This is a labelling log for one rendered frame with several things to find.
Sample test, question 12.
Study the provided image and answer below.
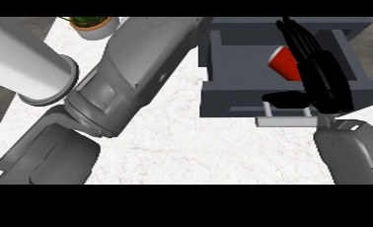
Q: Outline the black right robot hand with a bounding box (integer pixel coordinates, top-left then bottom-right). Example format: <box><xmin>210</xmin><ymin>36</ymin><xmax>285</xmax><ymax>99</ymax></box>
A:
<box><xmin>260</xmin><ymin>16</ymin><xmax>356</xmax><ymax>115</ymax></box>

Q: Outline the red can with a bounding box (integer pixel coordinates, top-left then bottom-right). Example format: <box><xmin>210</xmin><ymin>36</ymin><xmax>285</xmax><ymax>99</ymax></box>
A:
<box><xmin>266</xmin><ymin>45</ymin><xmax>305</xmax><ymax>83</ymax></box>

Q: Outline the grey open drawer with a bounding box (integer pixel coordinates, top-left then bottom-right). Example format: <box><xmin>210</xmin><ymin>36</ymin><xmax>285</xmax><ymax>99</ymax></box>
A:
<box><xmin>194</xmin><ymin>28</ymin><xmax>373</xmax><ymax>118</ymax></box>

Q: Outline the grey cabinet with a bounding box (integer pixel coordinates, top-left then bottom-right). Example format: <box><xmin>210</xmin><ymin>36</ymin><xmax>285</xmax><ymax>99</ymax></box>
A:
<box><xmin>207</xmin><ymin>16</ymin><xmax>373</xmax><ymax>42</ymax></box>

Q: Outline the potted plant in white pot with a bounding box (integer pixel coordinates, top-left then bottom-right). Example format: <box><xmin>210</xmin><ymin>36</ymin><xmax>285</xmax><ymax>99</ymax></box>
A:
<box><xmin>57</xmin><ymin>16</ymin><xmax>120</xmax><ymax>41</ymax></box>

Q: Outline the white cylinder with grey rim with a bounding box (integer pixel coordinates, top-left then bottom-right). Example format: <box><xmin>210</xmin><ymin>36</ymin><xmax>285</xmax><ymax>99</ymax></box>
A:
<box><xmin>0</xmin><ymin>26</ymin><xmax>79</xmax><ymax>108</ymax></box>

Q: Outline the grey drawer front with handle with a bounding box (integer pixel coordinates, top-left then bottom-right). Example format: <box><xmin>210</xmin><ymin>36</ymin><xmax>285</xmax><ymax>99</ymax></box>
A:
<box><xmin>197</xmin><ymin>80</ymin><xmax>373</xmax><ymax>128</ymax></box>

